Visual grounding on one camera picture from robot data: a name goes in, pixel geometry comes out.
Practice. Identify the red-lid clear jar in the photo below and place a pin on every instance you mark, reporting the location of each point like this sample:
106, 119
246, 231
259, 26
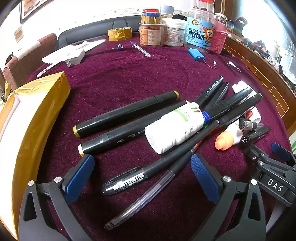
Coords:
205, 5

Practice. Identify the orange labelled jar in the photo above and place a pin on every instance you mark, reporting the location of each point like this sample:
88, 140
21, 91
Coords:
151, 34

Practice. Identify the stacked coloured tape rolls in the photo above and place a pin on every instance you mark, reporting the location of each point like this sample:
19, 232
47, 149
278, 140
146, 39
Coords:
151, 16

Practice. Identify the white papers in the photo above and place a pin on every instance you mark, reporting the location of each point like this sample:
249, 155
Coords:
65, 52

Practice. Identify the black leather sofa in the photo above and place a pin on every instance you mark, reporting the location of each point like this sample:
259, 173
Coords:
96, 29

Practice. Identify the gold-taped white box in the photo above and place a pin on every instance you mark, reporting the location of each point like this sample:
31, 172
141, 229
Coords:
26, 121

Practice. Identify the white bottle orange cap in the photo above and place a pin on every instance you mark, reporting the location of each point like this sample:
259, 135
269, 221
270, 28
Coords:
231, 136

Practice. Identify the white bottle red label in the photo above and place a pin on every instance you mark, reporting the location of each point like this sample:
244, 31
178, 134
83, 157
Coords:
252, 114

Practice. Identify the black marker green cap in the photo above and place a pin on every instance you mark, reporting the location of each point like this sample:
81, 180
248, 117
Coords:
239, 110

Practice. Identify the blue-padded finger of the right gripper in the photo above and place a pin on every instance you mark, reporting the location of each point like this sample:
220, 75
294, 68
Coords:
261, 160
283, 154

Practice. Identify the black marker pink cap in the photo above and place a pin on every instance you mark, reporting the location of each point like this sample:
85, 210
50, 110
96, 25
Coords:
209, 91

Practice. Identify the gold tape roll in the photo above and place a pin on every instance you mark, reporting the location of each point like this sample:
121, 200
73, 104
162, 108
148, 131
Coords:
119, 34

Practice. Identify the white pen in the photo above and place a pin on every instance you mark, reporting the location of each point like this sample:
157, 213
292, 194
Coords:
46, 69

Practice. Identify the clear syringe pen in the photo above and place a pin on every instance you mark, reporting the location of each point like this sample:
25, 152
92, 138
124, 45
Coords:
145, 53

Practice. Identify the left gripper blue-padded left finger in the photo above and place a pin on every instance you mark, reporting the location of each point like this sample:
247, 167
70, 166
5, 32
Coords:
61, 191

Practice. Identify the nail clipper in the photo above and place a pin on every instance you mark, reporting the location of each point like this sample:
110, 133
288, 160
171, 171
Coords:
233, 66

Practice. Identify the brown armchair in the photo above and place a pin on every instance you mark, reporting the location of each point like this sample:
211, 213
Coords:
27, 60

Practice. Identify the black marker yellow-white cap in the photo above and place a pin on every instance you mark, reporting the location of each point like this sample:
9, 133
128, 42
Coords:
124, 133

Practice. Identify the white charger plug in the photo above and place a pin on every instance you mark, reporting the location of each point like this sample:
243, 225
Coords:
75, 58

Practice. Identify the short black marker 120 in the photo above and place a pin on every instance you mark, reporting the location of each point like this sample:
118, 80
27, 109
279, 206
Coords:
255, 135

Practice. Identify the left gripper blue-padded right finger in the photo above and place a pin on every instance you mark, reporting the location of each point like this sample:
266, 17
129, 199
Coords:
248, 222

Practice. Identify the black marker cyan cap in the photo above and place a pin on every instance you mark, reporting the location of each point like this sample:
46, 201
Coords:
225, 105

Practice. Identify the white medicine bottle green label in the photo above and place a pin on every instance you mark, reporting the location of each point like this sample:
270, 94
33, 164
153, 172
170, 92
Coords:
174, 127

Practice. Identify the white plastic tub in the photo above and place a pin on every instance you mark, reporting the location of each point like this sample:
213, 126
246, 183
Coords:
174, 32

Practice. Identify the wooden brick-pattern cabinet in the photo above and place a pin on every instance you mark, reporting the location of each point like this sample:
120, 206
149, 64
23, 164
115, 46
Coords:
279, 91

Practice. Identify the clear-capped black gel pen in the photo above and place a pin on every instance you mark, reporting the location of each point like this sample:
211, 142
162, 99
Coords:
150, 194

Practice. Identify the blue battery pack with wire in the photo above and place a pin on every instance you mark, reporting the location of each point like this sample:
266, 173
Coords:
198, 56

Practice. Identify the framed painting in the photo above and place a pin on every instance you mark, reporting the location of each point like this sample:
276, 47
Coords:
29, 7

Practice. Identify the black marker yellow caps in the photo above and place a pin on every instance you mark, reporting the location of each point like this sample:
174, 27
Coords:
81, 129

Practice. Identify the black marker blue cap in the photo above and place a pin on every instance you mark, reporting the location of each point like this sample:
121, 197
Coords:
216, 96

